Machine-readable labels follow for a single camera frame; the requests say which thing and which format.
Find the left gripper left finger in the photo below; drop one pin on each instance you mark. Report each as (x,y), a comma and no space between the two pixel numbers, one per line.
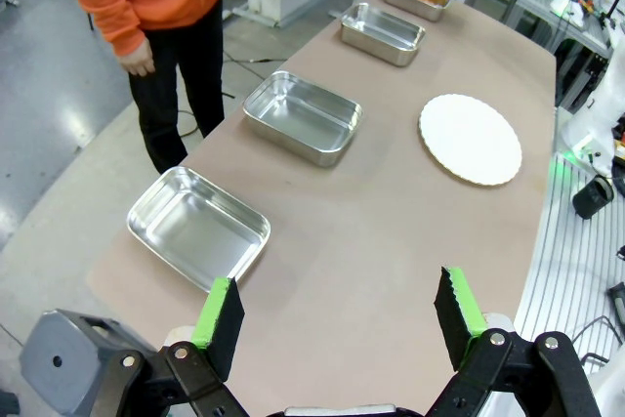
(215,339)

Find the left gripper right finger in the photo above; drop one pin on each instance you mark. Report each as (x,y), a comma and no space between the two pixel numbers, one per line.
(493,368)

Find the person's right forearm orange sleeve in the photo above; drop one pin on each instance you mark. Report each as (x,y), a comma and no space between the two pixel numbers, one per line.
(107,16)

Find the person's right hand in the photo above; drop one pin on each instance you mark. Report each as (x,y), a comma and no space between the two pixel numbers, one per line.
(139,60)

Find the white scalloped plate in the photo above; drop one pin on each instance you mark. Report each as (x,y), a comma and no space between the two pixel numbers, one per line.
(469,138)

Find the black cylindrical cup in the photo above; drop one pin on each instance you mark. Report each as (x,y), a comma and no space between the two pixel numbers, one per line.
(593,197)

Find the person's black trousers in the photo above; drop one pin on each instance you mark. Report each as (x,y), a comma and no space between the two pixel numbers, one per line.
(166,109)

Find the aluminium slotted table frame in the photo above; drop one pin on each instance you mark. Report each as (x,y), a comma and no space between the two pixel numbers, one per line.
(561,265)

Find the grey plastic mount block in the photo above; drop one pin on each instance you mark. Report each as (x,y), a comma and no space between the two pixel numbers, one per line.
(63,363)

